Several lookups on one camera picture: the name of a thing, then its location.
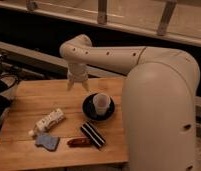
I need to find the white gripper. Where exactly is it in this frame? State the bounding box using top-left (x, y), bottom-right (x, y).
top-left (67, 64), bottom-right (89, 92)

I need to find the white ceramic cup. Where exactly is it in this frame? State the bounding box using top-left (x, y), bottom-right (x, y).
top-left (93, 93), bottom-right (111, 115)

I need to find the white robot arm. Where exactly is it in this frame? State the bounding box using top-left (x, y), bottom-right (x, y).
top-left (60, 35), bottom-right (200, 171)

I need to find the black cables and equipment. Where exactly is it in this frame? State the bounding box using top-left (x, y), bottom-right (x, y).
top-left (0, 51), bottom-right (22, 144)

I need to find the white tube with cap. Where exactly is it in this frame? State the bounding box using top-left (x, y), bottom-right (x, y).
top-left (28, 108), bottom-right (65, 137)

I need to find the black white striped block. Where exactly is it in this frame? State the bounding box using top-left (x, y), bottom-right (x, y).
top-left (80, 122), bottom-right (106, 149)

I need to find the red brown small object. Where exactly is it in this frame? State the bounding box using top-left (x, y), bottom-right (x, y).
top-left (67, 138), bottom-right (91, 147)

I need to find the black saucer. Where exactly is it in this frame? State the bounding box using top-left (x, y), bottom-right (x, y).
top-left (82, 94), bottom-right (115, 121)

